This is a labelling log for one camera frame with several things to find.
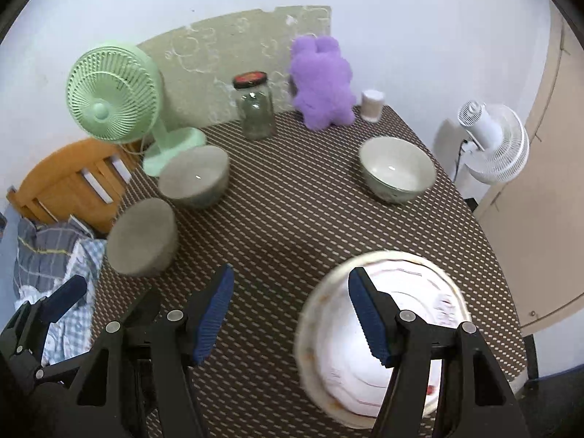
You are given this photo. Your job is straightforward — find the large green-rim bowl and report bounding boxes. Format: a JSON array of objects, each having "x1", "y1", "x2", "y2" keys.
[{"x1": 358, "y1": 137, "x2": 437, "y2": 204}]

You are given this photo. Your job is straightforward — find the large scalloped yellow-flower plate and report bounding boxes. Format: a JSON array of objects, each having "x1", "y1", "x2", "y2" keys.
[{"x1": 294, "y1": 249, "x2": 473, "y2": 430}]

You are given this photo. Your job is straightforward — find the white fan black cable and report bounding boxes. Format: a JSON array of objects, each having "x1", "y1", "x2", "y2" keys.
[{"x1": 452, "y1": 138, "x2": 473, "y2": 183}]

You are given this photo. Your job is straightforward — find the white floor fan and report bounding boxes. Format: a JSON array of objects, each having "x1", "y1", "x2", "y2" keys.
[{"x1": 457, "y1": 100, "x2": 530, "y2": 185}]

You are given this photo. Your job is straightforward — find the white plate red pattern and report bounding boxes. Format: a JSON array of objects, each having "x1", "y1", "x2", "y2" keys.
[{"x1": 316, "y1": 258, "x2": 467, "y2": 418}]

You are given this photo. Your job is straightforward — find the floral bowl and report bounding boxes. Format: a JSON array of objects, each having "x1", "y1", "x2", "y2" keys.
[
  {"x1": 157, "y1": 145, "x2": 230, "y2": 210},
  {"x1": 106, "y1": 198, "x2": 178, "y2": 277}
]

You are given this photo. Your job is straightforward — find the green patterned wall mat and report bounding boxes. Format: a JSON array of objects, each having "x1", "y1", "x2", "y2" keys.
[{"x1": 139, "y1": 6, "x2": 331, "y2": 128}]

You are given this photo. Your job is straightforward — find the green desk fan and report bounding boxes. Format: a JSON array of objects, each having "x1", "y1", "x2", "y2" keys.
[{"x1": 66, "y1": 45, "x2": 207, "y2": 177}]

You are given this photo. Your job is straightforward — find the wooden chair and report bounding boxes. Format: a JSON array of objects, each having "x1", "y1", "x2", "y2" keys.
[{"x1": 6, "y1": 138, "x2": 141, "y2": 234}]

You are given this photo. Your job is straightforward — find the glass jar black lid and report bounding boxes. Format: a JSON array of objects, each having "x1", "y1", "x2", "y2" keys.
[{"x1": 233, "y1": 71, "x2": 276, "y2": 141}]

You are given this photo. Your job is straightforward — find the cotton swab container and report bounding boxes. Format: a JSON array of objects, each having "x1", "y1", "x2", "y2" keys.
[{"x1": 360, "y1": 89, "x2": 385, "y2": 123}]

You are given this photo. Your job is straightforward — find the brown polka-dot tablecloth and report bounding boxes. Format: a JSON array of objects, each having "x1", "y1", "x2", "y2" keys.
[{"x1": 93, "y1": 108, "x2": 527, "y2": 437}]

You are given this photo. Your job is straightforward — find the purple plush toy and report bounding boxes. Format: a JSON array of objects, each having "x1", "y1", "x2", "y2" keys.
[{"x1": 289, "y1": 36, "x2": 356, "y2": 131}]

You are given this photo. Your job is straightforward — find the plaid clothes pile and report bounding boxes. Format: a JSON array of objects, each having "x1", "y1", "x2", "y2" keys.
[{"x1": 1, "y1": 209, "x2": 106, "y2": 366}]

